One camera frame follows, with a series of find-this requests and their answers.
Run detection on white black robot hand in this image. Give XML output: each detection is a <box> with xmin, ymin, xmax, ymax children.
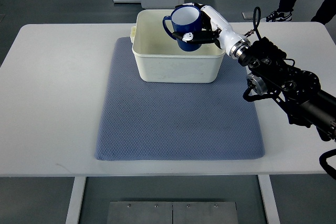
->
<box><xmin>172</xmin><ymin>3</ymin><xmax>250</xmax><ymax>59</ymax></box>

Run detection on blue enamel mug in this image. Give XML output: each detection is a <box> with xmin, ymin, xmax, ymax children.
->
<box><xmin>162</xmin><ymin>5</ymin><xmax>202</xmax><ymax>52</ymax></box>

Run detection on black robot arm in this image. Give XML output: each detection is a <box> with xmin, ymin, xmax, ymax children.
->
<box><xmin>230</xmin><ymin>37</ymin><xmax>335</xmax><ymax>141</ymax></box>

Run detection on white plastic box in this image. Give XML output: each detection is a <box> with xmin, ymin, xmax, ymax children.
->
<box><xmin>130</xmin><ymin>9</ymin><xmax>225</xmax><ymax>83</ymax></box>

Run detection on small grey floor plate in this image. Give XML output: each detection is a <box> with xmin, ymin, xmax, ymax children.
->
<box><xmin>242</xmin><ymin>12</ymin><xmax>254</xmax><ymax>20</ymax></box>

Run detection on black white sneaker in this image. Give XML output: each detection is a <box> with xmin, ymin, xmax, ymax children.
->
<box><xmin>265</xmin><ymin>10</ymin><xmax>292</xmax><ymax>22</ymax></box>

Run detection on blue textured mat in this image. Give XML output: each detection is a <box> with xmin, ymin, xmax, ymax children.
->
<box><xmin>95</xmin><ymin>37</ymin><xmax>265</xmax><ymax>161</ymax></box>

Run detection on right white table leg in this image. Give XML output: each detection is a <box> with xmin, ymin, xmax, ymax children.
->
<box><xmin>258</xmin><ymin>175</ymin><xmax>280</xmax><ymax>224</ymax></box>

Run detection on white table leg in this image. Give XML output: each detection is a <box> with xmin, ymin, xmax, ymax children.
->
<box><xmin>258</xmin><ymin>175</ymin><xmax>280</xmax><ymax>224</ymax></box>
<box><xmin>65</xmin><ymin>177</ymin><xmax>86</xmax><ymax>224</ymax></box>

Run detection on grey metal floor plate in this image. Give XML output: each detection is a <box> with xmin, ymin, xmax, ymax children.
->
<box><xmin>107</xmin><ymin>201</ymin><xmax>238</xmax><ymax>223</ymax></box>

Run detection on left white table leg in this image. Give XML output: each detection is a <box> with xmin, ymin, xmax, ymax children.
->
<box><xmin>65</xmin><ymin>177</ymin><xmax>86</xmax><ymax>224</ymax></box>

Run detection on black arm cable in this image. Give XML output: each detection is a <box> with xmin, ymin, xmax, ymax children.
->
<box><xmin>244</xmin><ymin>6</ymin><xmax>263</xmax><ymax>41</ymax></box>

